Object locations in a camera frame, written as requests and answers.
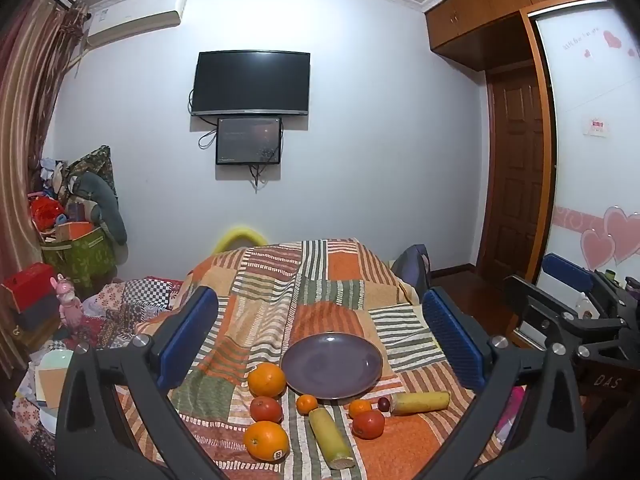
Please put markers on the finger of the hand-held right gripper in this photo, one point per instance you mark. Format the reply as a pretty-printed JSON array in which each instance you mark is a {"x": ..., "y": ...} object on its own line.
[
  {"x": 565, "y": 266},
  {"x": 530, "y": 305}
]

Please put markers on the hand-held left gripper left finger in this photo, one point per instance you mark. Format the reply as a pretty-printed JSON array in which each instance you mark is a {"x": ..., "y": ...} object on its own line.
[{"x": 187, "y": 340}]

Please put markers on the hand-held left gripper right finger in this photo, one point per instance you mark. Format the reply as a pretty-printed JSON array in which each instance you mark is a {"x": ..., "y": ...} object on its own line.
[{"x": 452, "y": 340}]

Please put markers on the dark red plum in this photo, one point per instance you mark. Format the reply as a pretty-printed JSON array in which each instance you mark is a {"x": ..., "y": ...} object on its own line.
[{"x": 383, "y": 403}]

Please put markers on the red tomato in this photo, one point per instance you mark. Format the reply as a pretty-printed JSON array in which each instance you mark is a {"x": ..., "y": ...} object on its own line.
[
  {"x": 368, "y": 425},
  {"x": 266, "y": 409}
]

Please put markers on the small tangerine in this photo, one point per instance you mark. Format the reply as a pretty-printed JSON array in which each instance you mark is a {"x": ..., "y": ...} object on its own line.
[
  {"x": 360, "y": 408},
  {"x": 307, "y": 404}
]

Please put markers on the purple plate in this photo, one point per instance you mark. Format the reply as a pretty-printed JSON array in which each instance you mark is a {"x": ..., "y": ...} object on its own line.
[{"x": 332, "y": 366}]

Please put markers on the large orange with sticker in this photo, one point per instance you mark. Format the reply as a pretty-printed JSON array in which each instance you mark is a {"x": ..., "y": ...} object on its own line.
[{"x": 266, "y": 441}]

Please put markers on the checked quilt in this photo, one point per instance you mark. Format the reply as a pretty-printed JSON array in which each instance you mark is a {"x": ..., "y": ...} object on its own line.
[{"x": 145, "y": 295}]

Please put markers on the purple backpack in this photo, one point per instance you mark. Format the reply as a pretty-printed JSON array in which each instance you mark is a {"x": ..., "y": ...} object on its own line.
[{"x": 412, "y": 270}]

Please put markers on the white heart-print sliding door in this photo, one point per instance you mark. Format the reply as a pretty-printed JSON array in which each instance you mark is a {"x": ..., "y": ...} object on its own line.
[{"x": 590, "y": 180}]

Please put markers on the colourful fleece blanket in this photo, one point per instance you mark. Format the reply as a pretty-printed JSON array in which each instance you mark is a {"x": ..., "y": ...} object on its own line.
[{"x": 511, "y": 410}]

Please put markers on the brown wooden door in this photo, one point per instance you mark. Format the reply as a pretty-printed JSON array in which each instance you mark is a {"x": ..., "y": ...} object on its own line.
[{"x": 517, "y": 175}]

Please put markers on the pink rabbit figure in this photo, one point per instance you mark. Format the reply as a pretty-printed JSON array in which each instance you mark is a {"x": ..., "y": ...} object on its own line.
[{"x": 66, "y": 297}]

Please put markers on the striped patchwork blanket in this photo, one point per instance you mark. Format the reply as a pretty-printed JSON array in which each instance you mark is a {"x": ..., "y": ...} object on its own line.
[{"x": 310, "y": 290}]

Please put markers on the pale green dish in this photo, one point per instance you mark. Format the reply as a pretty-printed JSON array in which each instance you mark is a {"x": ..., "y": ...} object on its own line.
[{"x": 55, "y": 358}]

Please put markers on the green fabric storage box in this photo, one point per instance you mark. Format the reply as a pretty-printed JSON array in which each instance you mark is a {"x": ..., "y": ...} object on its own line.
[{"x": 80, "y": 260}]

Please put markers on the small door sticker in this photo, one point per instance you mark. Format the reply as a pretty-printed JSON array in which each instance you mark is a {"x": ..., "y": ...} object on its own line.
[{"x": 598, "y": 126}]

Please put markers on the orange paper envelope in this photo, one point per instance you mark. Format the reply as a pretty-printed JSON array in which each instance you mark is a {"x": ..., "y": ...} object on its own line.
[{"x": 50, "y": 385}]

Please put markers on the orange box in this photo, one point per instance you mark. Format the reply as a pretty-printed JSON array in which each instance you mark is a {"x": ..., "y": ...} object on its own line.
[{"x": 75, "y": 230}]

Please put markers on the white bowl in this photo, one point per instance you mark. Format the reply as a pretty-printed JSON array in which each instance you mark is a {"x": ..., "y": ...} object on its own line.
[{"x": 48, "y": 420}]

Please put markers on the red box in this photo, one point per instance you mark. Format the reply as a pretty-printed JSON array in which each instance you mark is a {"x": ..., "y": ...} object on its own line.
[{"x": 27, "y": 285}]

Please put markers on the red plastic bag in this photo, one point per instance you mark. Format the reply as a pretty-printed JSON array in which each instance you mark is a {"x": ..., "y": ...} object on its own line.
[{"x": 45, "y": 210}]

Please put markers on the patterned dark cushion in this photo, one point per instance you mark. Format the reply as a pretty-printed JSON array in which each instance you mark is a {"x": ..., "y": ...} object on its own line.
[{"x": 97, "y": 160}]

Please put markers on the wooden overhead cabinet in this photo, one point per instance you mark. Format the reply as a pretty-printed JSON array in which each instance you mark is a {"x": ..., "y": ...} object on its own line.
[{"x": 500, "y": 5}]

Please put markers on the striped brown curtain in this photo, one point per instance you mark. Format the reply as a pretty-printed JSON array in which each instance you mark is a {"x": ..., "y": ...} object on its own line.
[{"x": 30, "y": 110}]

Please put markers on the white air conditioner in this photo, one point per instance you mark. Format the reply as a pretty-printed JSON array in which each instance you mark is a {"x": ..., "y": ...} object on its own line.
[{"x": 135, "y": 17}]

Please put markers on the small black wall monitor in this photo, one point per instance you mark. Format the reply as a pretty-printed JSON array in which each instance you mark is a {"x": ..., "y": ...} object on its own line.
[{"x": 248, "y": 140}]

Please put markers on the wall-mounted black television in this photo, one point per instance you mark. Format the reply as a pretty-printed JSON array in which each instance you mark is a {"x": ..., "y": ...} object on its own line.
[{"x": 251, "y": 82}]

